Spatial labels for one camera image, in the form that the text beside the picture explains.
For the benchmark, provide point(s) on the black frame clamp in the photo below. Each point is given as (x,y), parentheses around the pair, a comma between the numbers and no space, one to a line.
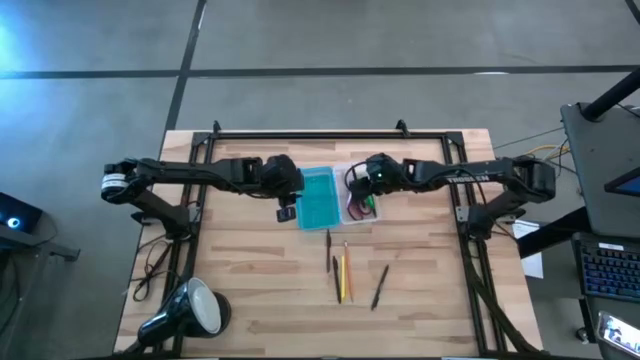
(216,128)
(402,128)

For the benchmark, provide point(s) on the white paper sheet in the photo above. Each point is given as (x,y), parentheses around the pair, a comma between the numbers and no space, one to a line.
(532,265)

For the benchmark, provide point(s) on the dark tablet screen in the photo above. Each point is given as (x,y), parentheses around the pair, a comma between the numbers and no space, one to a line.
(627,186)

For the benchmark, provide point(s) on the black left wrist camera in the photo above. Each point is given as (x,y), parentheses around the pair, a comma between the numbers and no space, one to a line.
(286,215)

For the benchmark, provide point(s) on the black pole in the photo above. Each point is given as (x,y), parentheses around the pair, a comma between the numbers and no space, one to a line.
(612,95)

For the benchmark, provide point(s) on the slim black pen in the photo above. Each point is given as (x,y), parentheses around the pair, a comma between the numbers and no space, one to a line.
(328,250)

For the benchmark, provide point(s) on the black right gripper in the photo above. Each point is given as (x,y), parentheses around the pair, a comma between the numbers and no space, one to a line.
(387,177)

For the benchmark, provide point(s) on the grey side desk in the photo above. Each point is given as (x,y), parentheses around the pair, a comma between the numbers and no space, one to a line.
(595,165)

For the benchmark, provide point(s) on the yellow pen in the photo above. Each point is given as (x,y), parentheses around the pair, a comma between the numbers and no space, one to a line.
(343,272)

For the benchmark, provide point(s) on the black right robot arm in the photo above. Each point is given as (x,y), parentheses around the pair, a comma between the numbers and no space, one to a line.
(500,175)

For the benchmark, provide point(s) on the black backlit keyboard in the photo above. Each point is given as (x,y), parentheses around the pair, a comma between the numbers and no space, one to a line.
(610,270)

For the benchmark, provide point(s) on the blue plastic supply box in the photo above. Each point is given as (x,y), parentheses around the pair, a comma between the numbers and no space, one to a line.
(317,200)

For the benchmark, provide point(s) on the black desk lamp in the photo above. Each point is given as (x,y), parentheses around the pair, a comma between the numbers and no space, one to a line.
(170,320)

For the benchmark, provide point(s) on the orange pencil with eraser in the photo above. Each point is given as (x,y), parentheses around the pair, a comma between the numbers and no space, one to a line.
(348,270)

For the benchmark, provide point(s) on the smartphone with lit screen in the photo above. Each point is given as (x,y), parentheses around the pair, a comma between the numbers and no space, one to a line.
(620,332)

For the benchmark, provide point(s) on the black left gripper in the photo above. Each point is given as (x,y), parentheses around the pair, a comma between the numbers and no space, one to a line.
(280,175)

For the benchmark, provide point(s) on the thick black marker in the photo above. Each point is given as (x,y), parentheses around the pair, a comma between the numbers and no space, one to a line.
(379,287)

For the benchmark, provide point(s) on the silver mounting bracket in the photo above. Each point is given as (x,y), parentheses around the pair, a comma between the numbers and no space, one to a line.
(462,214)

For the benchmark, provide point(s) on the black device with blue light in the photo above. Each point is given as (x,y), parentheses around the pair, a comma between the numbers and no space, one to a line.
(15,215)

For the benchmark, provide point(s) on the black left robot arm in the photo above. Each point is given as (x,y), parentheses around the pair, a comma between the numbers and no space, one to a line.
(200,172)

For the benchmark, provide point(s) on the black pen with chrome band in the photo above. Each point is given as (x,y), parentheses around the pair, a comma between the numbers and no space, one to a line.
(337,280)

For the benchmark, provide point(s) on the clear plastic supply box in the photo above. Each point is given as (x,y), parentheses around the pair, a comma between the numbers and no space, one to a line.
(341,202)

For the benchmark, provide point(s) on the black aluminium table frame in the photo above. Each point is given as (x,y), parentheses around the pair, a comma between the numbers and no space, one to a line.
(325,135)

